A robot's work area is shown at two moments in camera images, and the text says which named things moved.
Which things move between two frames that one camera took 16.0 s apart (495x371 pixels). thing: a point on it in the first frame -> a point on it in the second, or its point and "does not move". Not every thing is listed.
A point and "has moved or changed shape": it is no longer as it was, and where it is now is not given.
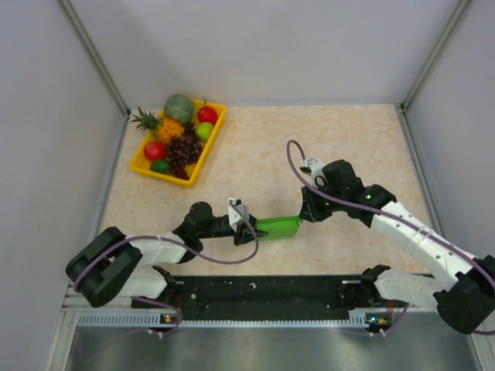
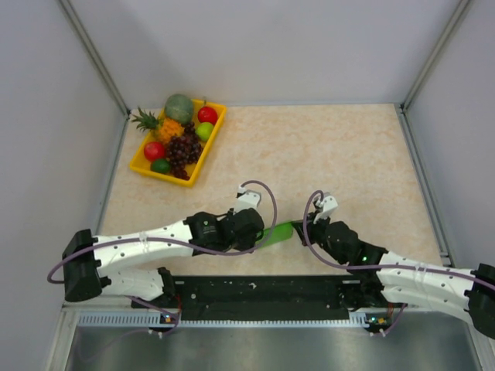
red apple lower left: x=155 y=151 does not move
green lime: x=162 y=165 does not move
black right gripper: x=309 y=209 -> x=312 y=227
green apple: x=204 y=131 does not move
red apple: x=207 y=114 does not move
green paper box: x=278 y=228 has moved or changed shape
